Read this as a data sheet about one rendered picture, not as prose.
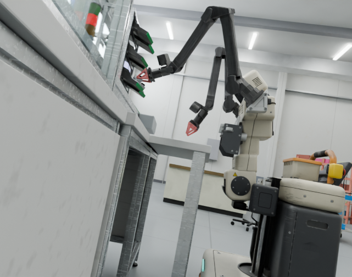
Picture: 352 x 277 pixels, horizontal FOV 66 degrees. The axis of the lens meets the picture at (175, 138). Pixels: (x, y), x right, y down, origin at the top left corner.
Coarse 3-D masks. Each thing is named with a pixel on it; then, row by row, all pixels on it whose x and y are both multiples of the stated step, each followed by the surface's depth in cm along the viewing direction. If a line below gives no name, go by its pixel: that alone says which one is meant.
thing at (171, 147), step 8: (152, 136) 104; (152, 144) 111; (160, 144) 104; (168, 144) 103; (176, 144) 103; (184, 144) 103; (192, 144) 102; (200, 144) 102; (160, 152) 167; (168, 152) 150; (176, 152) 136; (184, 152) 125; (192, 152) 114; (208, 152) 101; (208, 160) 157
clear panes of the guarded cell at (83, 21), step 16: (64, 0) 32; (80, 0) 36; (96, 0) 42; (112, 0) 49; (64, 16) 33; (80, 16) 37; (96, 16) 43; (112, 16) 51; (80, 32) 38; (96, 32) 44; (112, 32) 53; (96, 48) 46; (112, 48) 55
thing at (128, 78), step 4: (124, 68) 164; (124, 72) 164; (128, 72) 177; (124, 76) 163; (128, 76) 163; (124, 80) 176; (128, 80) 162; (132, 80) 162; (132, 84) 165; (136, 84) 161; (136, 88) 174; (140, 88) 169
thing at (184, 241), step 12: (204, 156) 103; (192, 168) 103; (204, 168) 184; (192, 180) 102; (192, 192) 102; (192, 204) 101; (192, 216) 101; (180, 228) 101; (192, 228) 103; (180, 240) 100; (180, 252) 99; (180, 264) 100; (180, 276) 98
